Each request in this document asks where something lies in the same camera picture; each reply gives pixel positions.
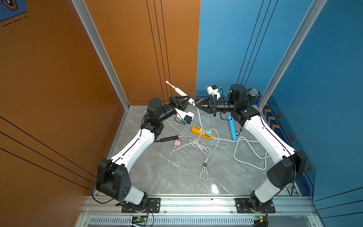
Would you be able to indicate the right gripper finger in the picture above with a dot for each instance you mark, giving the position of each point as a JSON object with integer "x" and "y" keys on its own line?
{"x": 207, "y": 110}
{"x": 204, "y": 102}

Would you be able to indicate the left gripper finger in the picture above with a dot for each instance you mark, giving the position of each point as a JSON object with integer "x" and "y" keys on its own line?
{"x": 183, "y": 102}
{"x": 173, "y": 101}

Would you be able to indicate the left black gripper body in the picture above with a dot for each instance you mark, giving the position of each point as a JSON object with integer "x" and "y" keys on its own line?
{"x": 175, "y": 106}

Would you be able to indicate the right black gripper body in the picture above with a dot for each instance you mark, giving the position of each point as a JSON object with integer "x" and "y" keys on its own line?
{"x": 211, "y": 105}

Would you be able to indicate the white electric toothbrush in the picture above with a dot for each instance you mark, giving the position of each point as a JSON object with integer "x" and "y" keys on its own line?
{"x": 181, "y": 93}

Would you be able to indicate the orange power strip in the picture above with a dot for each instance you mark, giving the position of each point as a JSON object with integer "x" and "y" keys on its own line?
{"x": 200, "y": 132}

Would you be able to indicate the black electric toothbrush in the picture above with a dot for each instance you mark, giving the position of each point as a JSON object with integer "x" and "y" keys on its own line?
{"x": 168, "y": 138}

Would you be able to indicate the pink charger cube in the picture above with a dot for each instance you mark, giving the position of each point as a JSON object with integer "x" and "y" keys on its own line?
{"x": 177, "y": 143}

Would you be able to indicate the teal charger cube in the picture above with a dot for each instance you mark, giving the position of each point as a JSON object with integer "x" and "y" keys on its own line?
{"x": 209, "y": 133}

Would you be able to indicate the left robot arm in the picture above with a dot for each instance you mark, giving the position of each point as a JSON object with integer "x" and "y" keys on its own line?
{"x": 113, "y": 177}

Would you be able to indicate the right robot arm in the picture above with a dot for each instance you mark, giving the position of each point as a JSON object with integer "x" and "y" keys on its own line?
{"x": 288, "y": 164}

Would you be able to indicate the blue microphone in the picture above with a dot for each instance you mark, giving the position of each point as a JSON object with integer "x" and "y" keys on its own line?
{"x": 232, "y": 127}

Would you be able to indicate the right green circuit board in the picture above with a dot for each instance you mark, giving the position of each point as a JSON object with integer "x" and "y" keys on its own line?
{"x": 260, "y": 219}

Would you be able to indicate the green circuit board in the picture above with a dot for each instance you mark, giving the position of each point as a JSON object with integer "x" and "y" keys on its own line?
{"x": 139, "y": 220}
{"x": 260, "y": 219}

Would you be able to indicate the left green circuit board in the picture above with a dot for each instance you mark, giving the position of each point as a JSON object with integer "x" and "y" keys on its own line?
{"x": 139, "y": 220}

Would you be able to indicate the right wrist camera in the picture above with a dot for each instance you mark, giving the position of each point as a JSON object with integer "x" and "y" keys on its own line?
{"x": 214, "y": 91}

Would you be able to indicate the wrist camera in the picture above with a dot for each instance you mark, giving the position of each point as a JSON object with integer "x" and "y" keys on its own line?
{"x": 214, "y": 91}
{"x": 184, "y": 117}

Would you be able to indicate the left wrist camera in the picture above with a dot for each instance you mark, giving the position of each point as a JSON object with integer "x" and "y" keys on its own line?
{"x": 184, "y": 117}

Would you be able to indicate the aluminium front rail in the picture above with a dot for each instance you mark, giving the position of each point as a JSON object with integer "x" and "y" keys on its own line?
{"x": 206, "y": 205}

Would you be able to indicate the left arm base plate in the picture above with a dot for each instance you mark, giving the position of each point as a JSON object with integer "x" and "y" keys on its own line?
{"x": 152, "y": 205}

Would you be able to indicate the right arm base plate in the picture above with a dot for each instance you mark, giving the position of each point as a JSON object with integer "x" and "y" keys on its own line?
{"x": 252, "y": 205}

